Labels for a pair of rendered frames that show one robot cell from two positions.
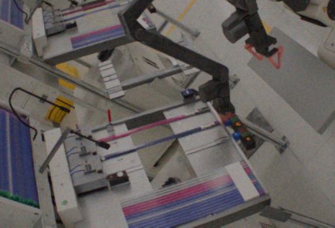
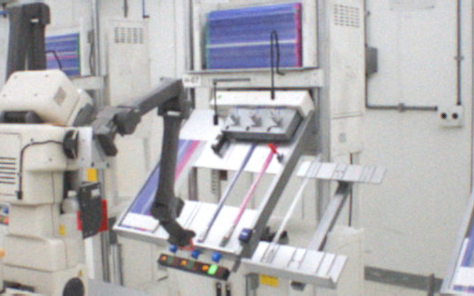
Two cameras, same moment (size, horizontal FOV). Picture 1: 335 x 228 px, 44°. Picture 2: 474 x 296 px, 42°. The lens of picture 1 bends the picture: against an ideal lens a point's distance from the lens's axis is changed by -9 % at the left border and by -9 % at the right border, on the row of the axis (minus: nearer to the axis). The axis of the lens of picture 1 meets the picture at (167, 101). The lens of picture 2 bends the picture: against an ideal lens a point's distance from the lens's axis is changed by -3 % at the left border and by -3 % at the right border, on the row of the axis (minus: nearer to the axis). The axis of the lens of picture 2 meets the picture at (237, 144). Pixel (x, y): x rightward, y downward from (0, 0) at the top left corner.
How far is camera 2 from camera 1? 3.30 m
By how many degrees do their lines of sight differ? 102
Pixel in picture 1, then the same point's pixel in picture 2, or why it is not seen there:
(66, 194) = (224, 98)
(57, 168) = (253, 96)
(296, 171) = not seen: outside the picture
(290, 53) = not seen: outside the picture
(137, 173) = (217, 162)
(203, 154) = (185, 214)
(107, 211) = (208, 132)
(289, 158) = not seen: outside the picture
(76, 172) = (242, 111)
